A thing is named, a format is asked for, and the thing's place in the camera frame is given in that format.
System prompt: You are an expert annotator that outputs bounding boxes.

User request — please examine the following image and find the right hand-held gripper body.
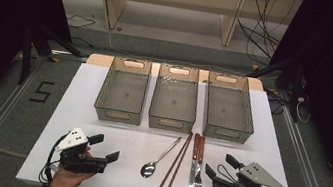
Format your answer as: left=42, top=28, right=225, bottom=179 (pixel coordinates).
left=210, top=155, right=290, bottom=187

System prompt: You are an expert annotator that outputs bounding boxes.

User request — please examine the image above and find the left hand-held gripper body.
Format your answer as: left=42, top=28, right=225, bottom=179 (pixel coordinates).
left=51, top=123, right=114, bottom=179

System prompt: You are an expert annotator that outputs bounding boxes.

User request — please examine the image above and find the wooden handled fork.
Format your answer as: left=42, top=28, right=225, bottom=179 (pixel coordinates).
left=191, top=134, right=211, bottom=187

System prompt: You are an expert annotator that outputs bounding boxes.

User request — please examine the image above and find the metal spoon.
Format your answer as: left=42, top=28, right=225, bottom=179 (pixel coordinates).
left=139, top=131, right=183, bottom=183

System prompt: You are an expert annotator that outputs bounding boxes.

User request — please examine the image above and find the translucent grey plastic bin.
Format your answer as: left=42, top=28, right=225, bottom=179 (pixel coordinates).
left=145, top=62, right=205, bottom=135
left=91, top=53, right=153, bottom=128
left=197, top=70, right=263, bottom=146

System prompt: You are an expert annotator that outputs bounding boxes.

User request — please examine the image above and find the person's left hand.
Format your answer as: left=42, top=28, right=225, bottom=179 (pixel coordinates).
left=48, top=165, right=96, bottom=187

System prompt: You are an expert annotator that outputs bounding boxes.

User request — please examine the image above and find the black tripod stand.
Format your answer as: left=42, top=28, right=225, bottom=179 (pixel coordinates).
left=14, top=20, right=88, bottom=95
left=241, top=50, right=309, bottom=124

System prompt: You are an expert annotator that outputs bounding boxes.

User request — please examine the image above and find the left hand-held gripper black cable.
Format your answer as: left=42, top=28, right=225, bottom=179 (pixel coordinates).
left=37, top=130, right=69, bottom=187

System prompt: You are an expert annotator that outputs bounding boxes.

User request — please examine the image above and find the white floor cable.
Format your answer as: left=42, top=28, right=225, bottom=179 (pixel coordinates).
left=292, top=95, right=316, bottom=125

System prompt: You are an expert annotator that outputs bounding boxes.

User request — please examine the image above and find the thin black floor cable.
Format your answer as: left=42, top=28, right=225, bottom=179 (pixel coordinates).
left=65, top=12, right=98, bottom=33

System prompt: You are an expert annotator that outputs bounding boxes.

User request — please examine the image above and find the bundle of black floor cables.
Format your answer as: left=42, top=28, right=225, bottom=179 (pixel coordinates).
left=230, top=0, right=289, bottom=68

